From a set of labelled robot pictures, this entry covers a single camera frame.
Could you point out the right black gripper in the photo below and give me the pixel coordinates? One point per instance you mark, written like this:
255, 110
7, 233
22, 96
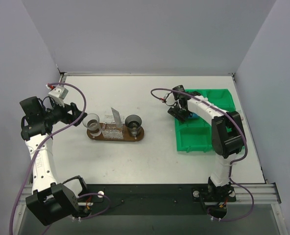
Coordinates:
178, 113

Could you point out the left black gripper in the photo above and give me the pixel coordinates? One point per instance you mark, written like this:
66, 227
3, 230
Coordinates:
71, 111

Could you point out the clear plastic cup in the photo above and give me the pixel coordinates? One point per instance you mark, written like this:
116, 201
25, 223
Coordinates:
92, 123

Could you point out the clear acrylic organizer box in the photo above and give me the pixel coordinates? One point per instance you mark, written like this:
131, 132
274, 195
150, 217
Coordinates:
110, 129

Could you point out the black cylindrical cup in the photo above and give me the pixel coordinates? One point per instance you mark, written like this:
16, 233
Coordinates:
133, 124

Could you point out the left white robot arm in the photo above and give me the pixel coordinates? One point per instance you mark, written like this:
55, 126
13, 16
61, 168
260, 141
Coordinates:
50, 201

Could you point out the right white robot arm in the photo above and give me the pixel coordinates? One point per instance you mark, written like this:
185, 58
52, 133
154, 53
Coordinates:
227, 134

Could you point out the blue white toothpaste tube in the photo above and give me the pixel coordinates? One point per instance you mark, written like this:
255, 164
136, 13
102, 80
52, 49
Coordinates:
193, 116

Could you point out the brown oval wooden tray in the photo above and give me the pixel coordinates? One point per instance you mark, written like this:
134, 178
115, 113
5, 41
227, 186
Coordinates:
127, 137

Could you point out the green plastic divided bin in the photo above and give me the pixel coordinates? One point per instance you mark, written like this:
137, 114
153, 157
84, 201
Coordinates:
195, 134

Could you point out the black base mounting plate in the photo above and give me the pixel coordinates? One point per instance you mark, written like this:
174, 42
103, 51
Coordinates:
153, 199

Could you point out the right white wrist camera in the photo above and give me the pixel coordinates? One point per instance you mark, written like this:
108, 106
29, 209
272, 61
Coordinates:
165, 99

